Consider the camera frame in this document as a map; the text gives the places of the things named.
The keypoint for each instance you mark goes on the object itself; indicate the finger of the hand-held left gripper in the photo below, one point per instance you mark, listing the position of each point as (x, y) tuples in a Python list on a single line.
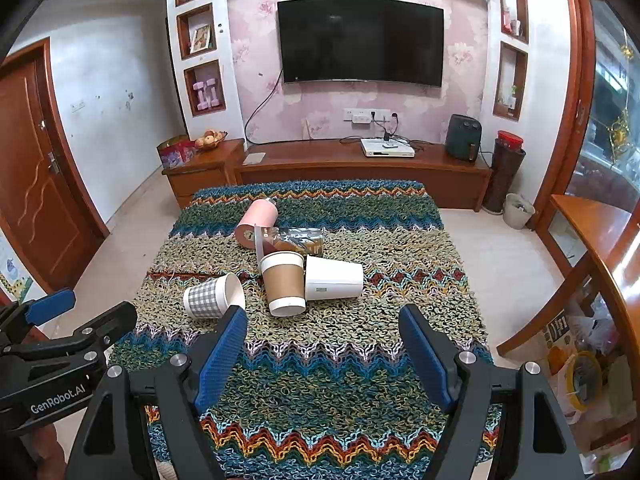
[(107, 322), (50, 304)]

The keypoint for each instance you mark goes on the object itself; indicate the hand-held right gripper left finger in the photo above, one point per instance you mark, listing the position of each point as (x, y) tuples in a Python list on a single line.
[(222, 355)]

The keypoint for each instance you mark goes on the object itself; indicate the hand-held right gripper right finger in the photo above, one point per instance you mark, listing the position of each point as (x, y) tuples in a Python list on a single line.
[(424, 355)]

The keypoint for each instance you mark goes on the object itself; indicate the grey checked paper cup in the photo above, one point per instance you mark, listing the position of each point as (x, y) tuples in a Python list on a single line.
[(205, 297)]

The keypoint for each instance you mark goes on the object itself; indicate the brown paper cup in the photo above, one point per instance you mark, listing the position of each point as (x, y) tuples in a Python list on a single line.
[(282, 282)]

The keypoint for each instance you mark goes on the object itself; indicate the white cup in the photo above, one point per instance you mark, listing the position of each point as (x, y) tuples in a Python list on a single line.
[(335, 277)]

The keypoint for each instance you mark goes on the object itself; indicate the person's left forearm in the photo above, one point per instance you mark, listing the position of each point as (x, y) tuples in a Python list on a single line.
[(30, 452)]

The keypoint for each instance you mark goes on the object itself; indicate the colourful knitted blanket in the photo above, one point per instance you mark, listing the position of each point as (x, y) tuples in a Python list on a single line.
[(320, 375)]

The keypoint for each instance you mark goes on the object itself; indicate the wooden door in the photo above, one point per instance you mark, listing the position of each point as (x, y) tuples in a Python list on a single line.
[(35, 175)]

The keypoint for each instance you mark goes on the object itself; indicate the clear snack packet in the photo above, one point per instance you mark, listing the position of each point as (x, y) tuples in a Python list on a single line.
[(295, 240)]

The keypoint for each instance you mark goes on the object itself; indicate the pink tumbler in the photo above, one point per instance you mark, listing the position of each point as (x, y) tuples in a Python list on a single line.
[(257, 220)]

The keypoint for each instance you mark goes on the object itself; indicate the white waste bin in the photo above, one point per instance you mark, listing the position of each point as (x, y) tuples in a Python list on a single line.
[(517, 212)]

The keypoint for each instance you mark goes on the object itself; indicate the yellow tape roll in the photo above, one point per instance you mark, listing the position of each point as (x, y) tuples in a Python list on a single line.
[(595, 377)]

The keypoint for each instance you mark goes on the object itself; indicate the wooden side cabinet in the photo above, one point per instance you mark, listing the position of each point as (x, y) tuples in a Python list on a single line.
[(200, 175)]

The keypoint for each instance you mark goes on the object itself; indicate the white plastic bag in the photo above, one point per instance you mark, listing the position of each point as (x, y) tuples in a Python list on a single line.
[(597, 335)]

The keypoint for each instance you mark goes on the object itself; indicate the red gift bag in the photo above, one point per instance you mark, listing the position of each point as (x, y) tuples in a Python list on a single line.
[(175, 155)]

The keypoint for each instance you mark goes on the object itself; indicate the tall dark woven basket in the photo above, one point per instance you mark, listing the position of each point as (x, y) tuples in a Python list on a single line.
[(502, 180)]

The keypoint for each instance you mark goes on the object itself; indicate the wooden television cabinet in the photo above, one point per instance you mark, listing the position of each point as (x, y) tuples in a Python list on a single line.
[(350, 172)]

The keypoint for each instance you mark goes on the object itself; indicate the white paper sheet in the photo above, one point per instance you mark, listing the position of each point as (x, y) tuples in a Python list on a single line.
[(254, 158)]

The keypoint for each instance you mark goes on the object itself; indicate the bowl of fruit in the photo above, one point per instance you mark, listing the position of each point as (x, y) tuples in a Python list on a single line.
[(210, 141)]

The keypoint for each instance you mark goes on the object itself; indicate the white set-top box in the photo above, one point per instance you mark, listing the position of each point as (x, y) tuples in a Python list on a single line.
[(387, 149)]

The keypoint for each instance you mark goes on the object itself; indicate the wooden table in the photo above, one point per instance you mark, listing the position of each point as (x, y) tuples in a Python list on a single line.
[(595, 220)]

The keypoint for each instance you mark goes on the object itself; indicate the black air fryer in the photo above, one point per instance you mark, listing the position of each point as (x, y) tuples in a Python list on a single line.
[(462, 137)]

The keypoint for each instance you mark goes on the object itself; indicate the red lidded container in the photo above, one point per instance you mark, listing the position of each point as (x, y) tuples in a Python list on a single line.
[(510, 140)]

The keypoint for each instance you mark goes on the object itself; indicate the pink dumbbell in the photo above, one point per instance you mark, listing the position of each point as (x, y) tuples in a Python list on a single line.
[(215, 94), (201, 96)]

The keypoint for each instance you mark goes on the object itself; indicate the small potted plant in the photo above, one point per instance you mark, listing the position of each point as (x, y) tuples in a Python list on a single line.
[(512, 97)]

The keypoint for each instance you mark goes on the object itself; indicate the framed picture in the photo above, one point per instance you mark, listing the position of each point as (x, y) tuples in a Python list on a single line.
[(201, 39)]

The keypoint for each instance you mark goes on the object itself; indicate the glass sliding door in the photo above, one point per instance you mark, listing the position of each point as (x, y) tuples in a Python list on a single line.
[(607, 110)]

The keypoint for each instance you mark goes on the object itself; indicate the black flat television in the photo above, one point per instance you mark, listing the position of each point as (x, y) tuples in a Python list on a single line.
[(360, 40)]

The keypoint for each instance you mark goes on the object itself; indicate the white wall power sockets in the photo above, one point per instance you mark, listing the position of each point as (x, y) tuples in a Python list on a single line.
[(367, 114)]

